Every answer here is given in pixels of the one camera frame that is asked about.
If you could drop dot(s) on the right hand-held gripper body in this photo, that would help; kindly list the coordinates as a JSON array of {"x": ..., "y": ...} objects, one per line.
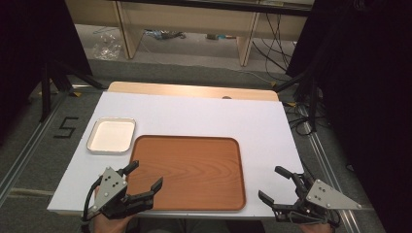
[{"x": 320, "y": 197}]

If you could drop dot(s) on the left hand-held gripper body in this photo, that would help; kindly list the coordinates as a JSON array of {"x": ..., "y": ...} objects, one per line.
[{"x": 108, "y": 191}]

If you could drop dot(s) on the person's right hand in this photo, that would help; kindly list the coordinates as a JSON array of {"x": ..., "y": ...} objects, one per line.
[{"x": 315, "y": 228}]

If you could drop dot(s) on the person's left hand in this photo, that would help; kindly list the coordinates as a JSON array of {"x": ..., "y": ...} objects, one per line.
[{"x": 111, "y": 225}]

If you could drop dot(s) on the white square plate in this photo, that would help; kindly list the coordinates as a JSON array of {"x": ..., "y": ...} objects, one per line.
[{"x": 111, "y": 136}]

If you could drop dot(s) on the brown wooden tray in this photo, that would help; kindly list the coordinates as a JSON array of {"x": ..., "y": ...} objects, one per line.
[{"x": 191, "y": 171}]

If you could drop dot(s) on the black tripod stand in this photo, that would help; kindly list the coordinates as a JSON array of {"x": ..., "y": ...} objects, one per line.
[
  {"x": 47, "y": 90},
  {"x": 312, "y": 103}
]

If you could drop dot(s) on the white table cover board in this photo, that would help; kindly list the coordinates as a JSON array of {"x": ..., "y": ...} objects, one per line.
[{"x": 200, "y": 116}]

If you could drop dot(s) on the light wooden table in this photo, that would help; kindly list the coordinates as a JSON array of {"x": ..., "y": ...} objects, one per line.
[{"x": 181, "y": 90}]

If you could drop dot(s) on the black curtain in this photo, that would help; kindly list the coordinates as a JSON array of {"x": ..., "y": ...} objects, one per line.
[
  {"x": 35, "y": 35},
  {"x": 369, "y": 97}
]

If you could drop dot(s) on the clear plastic bag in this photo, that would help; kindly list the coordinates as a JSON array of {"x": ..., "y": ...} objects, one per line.
[{"x": 106, "y": 47}]

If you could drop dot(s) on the small tool on floor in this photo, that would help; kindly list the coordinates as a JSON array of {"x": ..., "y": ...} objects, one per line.
[{"x": 220, "y": 36}]

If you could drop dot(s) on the beige wooden desk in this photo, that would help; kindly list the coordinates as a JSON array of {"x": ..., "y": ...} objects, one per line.
[{"x": 194, "y": 19}]

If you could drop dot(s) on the aluminium floor rail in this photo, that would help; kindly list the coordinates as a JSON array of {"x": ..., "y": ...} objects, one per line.
[
  {"x": 327, "y": 168},
  {"x": 29, "y": 152}
]

